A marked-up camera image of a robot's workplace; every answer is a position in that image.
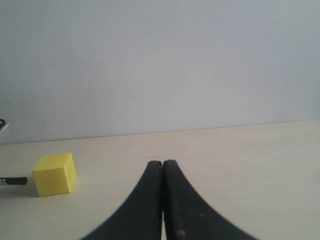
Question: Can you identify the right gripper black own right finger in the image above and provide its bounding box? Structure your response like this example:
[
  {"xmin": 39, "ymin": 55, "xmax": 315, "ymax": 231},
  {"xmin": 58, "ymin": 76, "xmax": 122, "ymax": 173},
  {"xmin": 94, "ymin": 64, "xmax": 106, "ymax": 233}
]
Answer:
[{"xmin": 162, "ymin": 160, "xmax": 255, "ymax": 240}]

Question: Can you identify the yellow foam cube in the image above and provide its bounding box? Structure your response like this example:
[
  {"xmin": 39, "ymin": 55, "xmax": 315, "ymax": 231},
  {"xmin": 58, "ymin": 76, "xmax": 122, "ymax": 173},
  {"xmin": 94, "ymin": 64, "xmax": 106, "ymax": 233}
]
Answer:
[{"xmin": 32, "ymin": 152, "xmax": 77, "ymax": 197}]

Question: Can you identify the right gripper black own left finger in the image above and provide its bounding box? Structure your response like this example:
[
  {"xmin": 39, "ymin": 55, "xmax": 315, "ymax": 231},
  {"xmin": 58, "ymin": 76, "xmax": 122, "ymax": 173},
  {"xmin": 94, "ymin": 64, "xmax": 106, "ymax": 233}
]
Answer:
[{"xmin": 84, "ymin": 160, "xmax": 163, "ymax": 240}]

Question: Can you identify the black and white marker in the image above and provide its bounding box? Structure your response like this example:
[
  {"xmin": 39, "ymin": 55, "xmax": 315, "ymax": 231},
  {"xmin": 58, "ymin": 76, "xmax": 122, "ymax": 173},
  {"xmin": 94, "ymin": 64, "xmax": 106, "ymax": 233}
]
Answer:
[{"xmin": 0, "ymin": 177, "xmax": 28, "ymax": 186}]

